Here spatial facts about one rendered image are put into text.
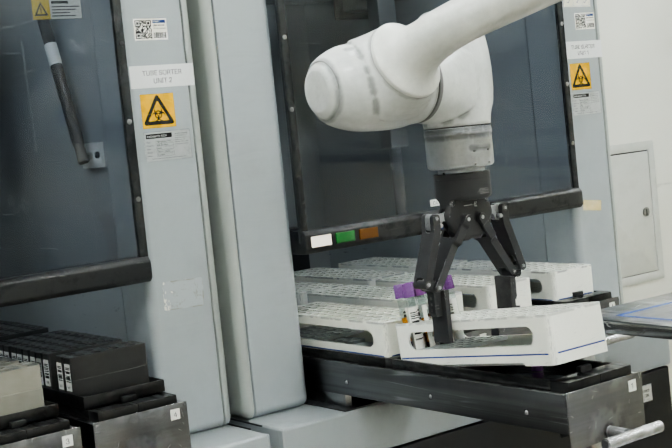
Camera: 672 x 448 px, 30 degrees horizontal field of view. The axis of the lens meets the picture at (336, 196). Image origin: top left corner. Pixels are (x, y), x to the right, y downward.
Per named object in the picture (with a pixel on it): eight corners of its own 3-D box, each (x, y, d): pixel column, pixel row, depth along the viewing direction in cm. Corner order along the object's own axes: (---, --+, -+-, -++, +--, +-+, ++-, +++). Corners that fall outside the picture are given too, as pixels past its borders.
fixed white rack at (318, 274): (279, 305, 252) (276, 274, 252) (319, 297, 258) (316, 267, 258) (370, 313, 228) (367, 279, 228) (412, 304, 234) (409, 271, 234)
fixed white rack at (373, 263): (339, 293, 261) (336, 263, 261) (376, 285, 267) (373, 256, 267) (433, 299, 237) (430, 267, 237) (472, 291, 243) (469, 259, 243)
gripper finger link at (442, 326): (448, 289, 163) (444, 290, 163) (453, 342, 164) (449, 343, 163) (433, 288, 166) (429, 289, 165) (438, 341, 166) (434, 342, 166)
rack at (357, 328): (271, 350, 200) (267, 311, 200) (321, 338, 206) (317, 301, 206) (388, 366, 176) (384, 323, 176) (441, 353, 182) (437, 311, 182)
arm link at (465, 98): (454, 126, 174) (386, 134, 165) (443, 14, 173) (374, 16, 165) (513, 121, 166) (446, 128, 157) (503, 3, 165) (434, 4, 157)
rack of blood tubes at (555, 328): (400, 368, 174) (392, 324, 174) (453, 355, 180) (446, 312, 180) (555, 365, 150) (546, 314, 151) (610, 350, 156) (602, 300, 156)
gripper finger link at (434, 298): (439, 277, 163) (422, 281, 162) (443, 315, 164) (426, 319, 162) (432, 277, 164) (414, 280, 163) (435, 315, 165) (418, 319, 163)
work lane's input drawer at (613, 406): (253, 392, 202) (247, 336, 202) (322, 375, 210) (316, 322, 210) (599, 460, 144) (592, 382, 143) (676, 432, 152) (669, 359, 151)
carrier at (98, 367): (144, 384, 172) (139, 341, 172) (151, 386, 170) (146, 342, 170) (66, 402, 165) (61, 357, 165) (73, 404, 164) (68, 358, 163)
